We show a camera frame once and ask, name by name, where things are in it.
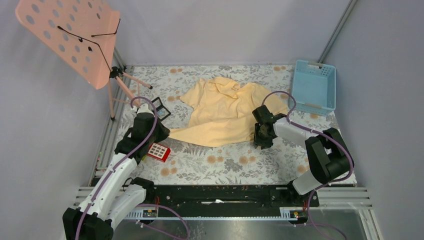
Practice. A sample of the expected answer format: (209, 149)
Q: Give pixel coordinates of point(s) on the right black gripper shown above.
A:
(258, 142)

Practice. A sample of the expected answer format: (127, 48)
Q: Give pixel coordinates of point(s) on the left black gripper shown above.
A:
(164, 132)

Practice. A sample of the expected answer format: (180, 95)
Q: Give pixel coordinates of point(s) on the yellow shirt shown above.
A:
(223, 111)

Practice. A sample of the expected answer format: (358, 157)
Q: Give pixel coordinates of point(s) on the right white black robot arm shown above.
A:
(327, 154)

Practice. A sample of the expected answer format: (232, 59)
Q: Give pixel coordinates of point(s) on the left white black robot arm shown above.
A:
(100, 213)

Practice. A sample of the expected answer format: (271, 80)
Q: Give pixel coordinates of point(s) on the black open brooch case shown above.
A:
(162, 111)

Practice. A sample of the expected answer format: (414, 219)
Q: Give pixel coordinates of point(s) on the red box with white squares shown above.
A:
(159, 152)

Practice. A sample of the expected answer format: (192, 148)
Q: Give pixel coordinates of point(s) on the floral patterned table mat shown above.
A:
(239, 163)

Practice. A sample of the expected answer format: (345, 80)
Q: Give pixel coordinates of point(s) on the light blue plastic basket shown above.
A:
(313, 88)

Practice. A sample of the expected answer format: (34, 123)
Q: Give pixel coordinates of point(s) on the pink perforated music stand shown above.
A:
(83, 34)

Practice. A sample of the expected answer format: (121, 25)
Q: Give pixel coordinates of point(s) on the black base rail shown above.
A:
(264, 196)

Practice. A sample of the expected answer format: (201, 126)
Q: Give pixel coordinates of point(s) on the grey slotted cable duct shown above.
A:
(271, 214)

